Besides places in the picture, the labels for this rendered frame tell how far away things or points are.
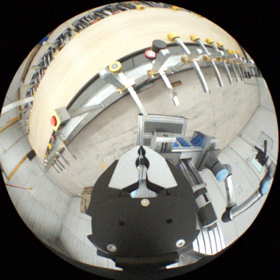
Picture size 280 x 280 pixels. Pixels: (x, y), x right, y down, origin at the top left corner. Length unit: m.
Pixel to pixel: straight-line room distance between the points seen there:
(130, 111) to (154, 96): 0.49
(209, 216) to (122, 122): 1.62
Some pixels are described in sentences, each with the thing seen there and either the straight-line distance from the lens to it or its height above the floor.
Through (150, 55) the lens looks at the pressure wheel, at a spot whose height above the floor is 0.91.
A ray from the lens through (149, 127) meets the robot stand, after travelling 1.29.
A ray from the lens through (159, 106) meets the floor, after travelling 1.48.
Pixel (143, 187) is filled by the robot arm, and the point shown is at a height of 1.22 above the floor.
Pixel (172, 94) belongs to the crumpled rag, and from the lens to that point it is 0.60.
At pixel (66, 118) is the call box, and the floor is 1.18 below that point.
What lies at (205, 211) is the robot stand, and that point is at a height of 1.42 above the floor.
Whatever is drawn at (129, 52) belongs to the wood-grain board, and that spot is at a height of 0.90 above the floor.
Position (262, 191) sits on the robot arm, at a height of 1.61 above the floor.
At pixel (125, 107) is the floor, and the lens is 1.45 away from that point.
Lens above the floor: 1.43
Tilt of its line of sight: 62 degrees down
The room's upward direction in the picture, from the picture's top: 180 degrees clockwise
